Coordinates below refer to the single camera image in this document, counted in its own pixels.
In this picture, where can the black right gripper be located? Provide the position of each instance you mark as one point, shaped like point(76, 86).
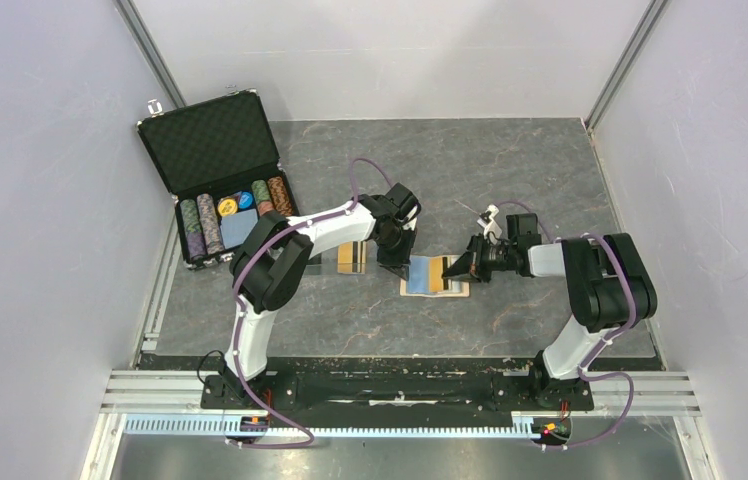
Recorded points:
point(471, 264)

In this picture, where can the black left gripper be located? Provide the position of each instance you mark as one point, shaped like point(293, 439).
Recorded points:
point(399, 264)

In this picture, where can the beige leather card holder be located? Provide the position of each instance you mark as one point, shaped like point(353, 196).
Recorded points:
point(425, 279)

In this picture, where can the gold credit card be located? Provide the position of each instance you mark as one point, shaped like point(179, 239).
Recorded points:
point(438, 285)

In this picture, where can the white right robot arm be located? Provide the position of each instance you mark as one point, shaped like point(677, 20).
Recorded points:
point(608, 286)

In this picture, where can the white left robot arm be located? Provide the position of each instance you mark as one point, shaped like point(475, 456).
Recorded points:
point(268, 267)

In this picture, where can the clear acrylic card stand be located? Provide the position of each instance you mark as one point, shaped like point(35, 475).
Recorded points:
point(347, 259)

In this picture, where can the blue playing card deck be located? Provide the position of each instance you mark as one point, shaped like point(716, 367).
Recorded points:
point(236, 227)

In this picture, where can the orange black poker chip stack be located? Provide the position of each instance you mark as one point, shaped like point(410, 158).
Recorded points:
point(280, 196)

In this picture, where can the blue dealer chip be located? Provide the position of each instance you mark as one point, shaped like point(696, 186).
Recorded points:
point(245, 200)

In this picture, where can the yellow dealer chip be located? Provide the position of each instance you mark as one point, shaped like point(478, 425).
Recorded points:
point(227, 207)

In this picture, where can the green poker chip stack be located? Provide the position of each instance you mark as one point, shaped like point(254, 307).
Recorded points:
point(190, 216)

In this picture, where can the black poker chip case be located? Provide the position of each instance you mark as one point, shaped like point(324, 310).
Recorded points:
point(217, 147)

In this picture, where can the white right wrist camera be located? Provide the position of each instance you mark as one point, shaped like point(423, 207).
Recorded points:
point(491, 229)

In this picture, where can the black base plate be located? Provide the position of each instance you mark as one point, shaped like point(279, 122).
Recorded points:
point(401, 392)

